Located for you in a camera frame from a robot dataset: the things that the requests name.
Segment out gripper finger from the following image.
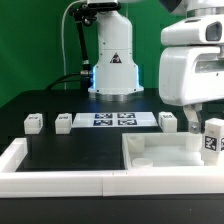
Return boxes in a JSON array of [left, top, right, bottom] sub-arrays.
[[183, 104, 202, 134]]

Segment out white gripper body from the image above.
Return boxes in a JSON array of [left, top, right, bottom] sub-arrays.
[[159, 46, 224, 106]]

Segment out white square tabletop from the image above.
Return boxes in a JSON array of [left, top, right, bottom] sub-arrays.
[[122, 132, 205, 170]]

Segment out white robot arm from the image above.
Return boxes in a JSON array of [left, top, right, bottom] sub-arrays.
[[87, 0, 224, 133]]

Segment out white U-shaped obstacle fence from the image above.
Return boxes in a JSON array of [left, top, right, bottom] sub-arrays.
[[0, 138, 224, 198]]

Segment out white sheet with fiducial markers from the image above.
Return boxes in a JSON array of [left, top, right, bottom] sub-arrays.
[[72, 112, 157, 128]]

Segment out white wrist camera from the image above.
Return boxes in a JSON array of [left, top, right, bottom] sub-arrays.
[[161, 16, 224, 46]]

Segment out white cable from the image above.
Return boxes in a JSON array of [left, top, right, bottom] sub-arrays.
[[60, 0, 88, 90]]

